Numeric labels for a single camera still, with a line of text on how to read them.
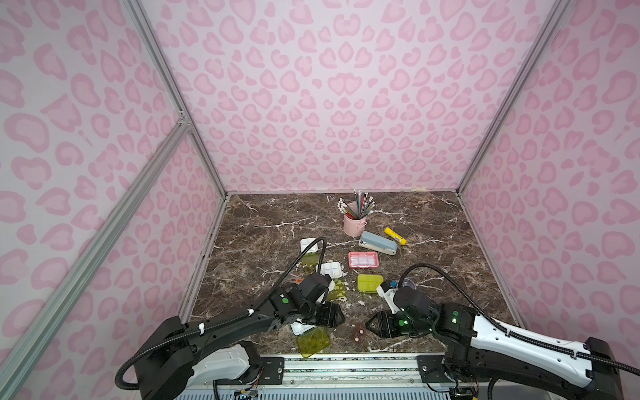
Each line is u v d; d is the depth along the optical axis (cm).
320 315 69
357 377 72
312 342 79
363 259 97
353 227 101
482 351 52
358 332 80
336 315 69
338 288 90
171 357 40
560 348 44
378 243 98
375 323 68
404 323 62
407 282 90
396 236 103
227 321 48
